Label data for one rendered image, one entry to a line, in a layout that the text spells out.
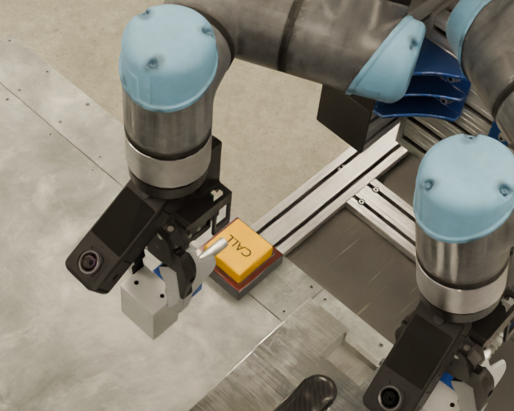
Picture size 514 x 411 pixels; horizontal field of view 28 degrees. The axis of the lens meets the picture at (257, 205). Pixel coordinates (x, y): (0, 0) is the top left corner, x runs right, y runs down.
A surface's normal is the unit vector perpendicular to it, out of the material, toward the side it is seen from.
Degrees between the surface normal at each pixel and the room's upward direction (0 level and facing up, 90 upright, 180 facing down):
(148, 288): 0
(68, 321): 0
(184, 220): 0
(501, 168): 12
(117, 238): 32
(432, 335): 40
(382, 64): 55
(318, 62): 75
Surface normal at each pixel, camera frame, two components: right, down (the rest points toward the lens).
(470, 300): 0.02, 0.80
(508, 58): -0.55, -0.31
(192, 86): 0.50, 0.69
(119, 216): -0.33, -0.22
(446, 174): -0.12, -0.58
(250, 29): -0.25, 0.36
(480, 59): -0.85, 0.00
